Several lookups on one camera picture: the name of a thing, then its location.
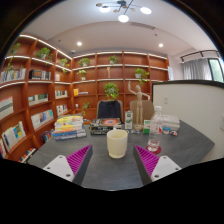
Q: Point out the flat round red coaster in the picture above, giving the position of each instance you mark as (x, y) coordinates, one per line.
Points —
(159, 150)

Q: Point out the ceiling air vent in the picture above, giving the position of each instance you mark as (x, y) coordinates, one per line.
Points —
(141, 25)

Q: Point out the green white box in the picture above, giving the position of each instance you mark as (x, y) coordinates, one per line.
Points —
(146, 127)

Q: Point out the grey curtain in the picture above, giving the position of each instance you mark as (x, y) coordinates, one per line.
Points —
(196, 69)

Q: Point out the black ceiling track rail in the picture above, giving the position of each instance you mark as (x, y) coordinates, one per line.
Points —
(200, 55)

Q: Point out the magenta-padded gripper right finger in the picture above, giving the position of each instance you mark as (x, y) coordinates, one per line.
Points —
(163, 166)

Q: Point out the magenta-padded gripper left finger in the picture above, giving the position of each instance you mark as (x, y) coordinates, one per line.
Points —
(60, 166)

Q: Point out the stack of white books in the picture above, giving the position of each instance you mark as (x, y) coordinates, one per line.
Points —
(171, 121)

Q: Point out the clear plastic water bottle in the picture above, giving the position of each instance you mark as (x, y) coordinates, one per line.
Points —
(155, 133)

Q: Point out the small green white carton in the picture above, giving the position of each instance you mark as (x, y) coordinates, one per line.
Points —
(128, 120)

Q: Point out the dark upholstered chair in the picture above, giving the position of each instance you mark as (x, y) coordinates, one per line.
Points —
(110, 110)

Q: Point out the stack of colourful books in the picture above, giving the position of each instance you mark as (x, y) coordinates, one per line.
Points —
(68, 128)

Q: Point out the white wall switch plate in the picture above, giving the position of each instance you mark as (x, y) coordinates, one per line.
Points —
(165, 100)

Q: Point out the window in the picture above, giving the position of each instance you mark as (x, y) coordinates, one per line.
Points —
(216, 70)

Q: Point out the wooden shelf unit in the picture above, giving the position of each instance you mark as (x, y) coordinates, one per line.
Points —
(40, 86)

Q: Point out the tan chair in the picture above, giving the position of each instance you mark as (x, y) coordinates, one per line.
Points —
(148, 111)

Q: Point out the white wall socket plate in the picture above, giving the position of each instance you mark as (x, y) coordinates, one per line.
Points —
(222, 122)

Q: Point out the wooden artist mannequin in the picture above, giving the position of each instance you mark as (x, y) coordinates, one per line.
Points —
(139, 103)

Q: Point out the round recessed ceiling light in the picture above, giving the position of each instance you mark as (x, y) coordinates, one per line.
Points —
(79, 43)
(160, 45)

